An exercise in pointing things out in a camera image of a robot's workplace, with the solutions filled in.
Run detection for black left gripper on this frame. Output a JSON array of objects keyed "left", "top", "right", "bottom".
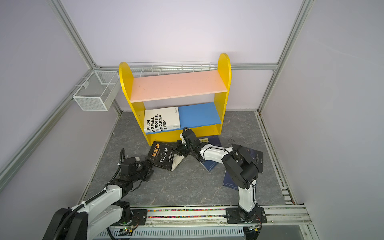
[{"left": 130, "top": 156, "right": 159, "bottom": 183}]

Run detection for black book yellow characters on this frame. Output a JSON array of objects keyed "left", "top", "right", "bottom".
[{"left": 148, "top": 141, "right": 184, "bottom": 172}]

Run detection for white book black text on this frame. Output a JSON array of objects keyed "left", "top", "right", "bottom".
[{"left": 143, "top": 107, "right": 181, "bottom": 134}]

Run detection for dark book white characters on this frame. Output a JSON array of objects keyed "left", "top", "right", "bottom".
[{"left": 232, "top": 144, "right": 264, "bottom": 173}]

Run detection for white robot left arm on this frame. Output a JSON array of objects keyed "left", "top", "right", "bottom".
[{"left": 43, "top": 156, "right": 154, "bottom": 240}]

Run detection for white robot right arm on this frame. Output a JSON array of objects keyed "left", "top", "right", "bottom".
[{"left": 176, "top": 127, "right": 260, "bottom": 223}]

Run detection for dark blue book under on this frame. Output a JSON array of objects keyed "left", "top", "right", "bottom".
[{"left": 201, "top": 160, "right": 219, "bottom": 172}]

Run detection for dark blue book top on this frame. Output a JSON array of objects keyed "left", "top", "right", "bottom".
[{"left": 199, "top": 135, "right": 222, "bottom": 147}]

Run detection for blue book yellow label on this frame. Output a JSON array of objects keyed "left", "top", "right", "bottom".
[{"left": 223, "top": 171, "right": 239, "bottom": 191}]

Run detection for white mesh basket box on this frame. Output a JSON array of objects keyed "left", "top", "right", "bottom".
[{"left": 73, "top": 71, "right": 121, "bottom": 112}]

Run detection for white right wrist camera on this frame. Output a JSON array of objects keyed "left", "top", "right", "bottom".
[{"left": 180, "top": 134, "right": 186, "bottom": 144}]

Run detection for white vented cable duct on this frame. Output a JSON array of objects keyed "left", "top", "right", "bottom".
[{"left": 111, "top": 226, "right": 245, "bottom": 240}]

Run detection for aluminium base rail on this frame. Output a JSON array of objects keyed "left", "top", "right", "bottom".
[{"left": 67, "top": 204, "right": 313, "bottom": 229}]

